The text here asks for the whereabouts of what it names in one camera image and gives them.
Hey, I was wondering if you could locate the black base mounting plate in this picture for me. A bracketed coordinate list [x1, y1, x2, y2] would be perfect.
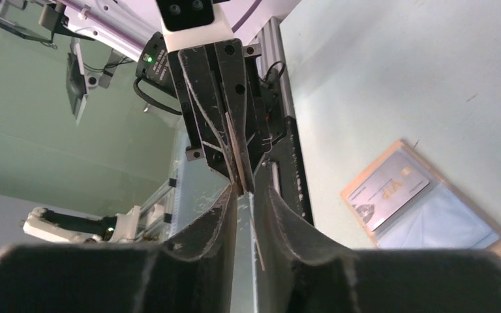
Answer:
[250, 78, 314, 226]

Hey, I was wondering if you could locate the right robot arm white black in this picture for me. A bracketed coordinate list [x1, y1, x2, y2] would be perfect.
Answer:
[0, 185, 501, 312]

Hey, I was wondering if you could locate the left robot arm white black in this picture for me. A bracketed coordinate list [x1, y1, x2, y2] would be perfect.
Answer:
[0, 1, 284, 194]

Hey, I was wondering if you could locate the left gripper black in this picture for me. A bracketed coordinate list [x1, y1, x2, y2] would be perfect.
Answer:
[167, 38, 285, 192]

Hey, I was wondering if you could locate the gold VIP card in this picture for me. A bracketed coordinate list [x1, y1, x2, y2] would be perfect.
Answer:
[225, 112, 255, 193]

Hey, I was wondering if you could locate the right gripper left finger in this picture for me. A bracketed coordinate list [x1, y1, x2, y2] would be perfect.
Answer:
[0, 186, 237, 312]

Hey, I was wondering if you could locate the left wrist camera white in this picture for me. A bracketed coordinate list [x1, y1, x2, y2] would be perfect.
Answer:
[156, 0, 235, 52]

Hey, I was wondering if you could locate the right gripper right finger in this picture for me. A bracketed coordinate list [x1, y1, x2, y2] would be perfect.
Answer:
[254, 176, 501, 312]

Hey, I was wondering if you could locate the black VIP card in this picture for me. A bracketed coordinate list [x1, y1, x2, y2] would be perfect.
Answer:
[346, 150, 430, 231]

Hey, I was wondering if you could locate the aluminium frame rail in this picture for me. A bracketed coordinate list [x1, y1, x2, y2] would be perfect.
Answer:
[255, 16, 296, 119]

